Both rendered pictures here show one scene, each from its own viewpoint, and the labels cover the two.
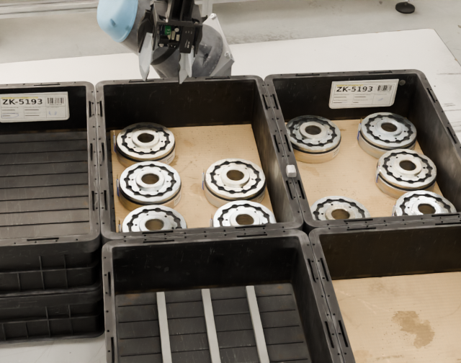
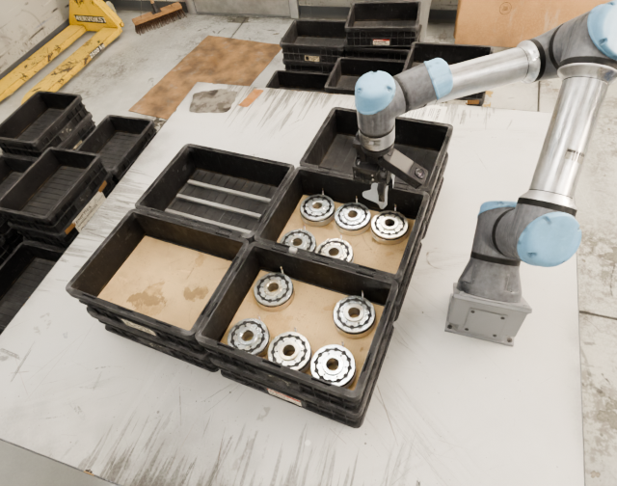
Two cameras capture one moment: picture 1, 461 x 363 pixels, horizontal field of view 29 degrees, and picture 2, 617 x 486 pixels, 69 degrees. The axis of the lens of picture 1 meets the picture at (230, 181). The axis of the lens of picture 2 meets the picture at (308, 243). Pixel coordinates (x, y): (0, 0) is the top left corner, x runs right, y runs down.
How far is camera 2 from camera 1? 1.69 m
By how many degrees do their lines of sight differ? 78
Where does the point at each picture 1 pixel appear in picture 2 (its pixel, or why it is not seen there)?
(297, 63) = (535, 434)
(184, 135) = (397, 254)
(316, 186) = (315, 303)
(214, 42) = (476, 286)
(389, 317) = (207, 285)
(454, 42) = not seen: outside the picture
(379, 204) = (281, 329)
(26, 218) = not seen: hidden behind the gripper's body
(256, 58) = (549, 400)
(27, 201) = not seen: hidden behind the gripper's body
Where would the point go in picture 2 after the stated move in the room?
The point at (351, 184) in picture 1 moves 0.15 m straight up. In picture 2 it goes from (306, 323) to (297, 291)
